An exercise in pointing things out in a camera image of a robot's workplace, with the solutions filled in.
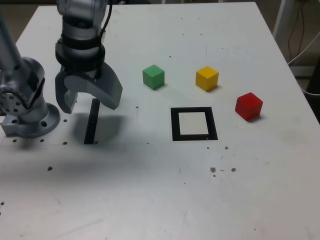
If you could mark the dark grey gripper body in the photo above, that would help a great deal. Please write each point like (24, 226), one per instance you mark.
(85, 74)

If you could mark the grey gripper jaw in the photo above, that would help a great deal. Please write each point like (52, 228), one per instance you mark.
(110, 90)
(61, 97)

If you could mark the green cube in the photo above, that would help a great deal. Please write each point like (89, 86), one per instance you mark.
(153, 77)

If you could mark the yellow cube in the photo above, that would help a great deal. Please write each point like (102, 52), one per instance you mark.
(207, 79)

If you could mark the red cube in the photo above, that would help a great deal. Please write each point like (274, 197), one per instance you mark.
(248, 107)

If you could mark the black tape square outline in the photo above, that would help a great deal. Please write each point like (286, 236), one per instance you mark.
(175, 125)

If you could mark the black tape strip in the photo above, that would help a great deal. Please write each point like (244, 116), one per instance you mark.
(91, 125)

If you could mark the white metal post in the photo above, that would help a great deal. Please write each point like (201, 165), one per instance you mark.
(279, 20)

